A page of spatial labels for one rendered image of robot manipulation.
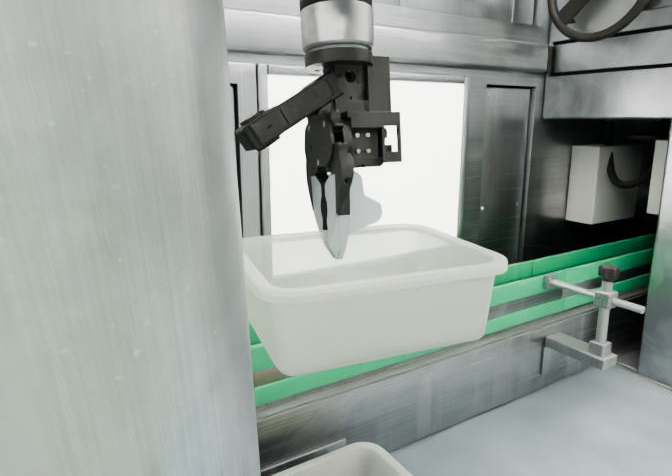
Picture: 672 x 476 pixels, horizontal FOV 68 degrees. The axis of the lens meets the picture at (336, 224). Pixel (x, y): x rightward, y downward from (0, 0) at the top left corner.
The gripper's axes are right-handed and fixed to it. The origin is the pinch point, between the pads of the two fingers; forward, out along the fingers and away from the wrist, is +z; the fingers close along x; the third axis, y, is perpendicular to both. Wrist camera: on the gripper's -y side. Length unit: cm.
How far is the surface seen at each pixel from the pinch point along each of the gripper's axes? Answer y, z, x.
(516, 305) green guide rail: 42.2, 16.9, 16.6
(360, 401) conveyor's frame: 8.4, 24.0, 11.6
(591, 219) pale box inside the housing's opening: 80, 6, 32
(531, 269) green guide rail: 54, 13, 25
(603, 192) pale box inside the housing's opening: 84, 0, 31
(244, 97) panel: -1.8, -19.3, 23.6
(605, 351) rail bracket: 51, 23, 6
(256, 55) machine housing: 1.2, -25.9, 26.2
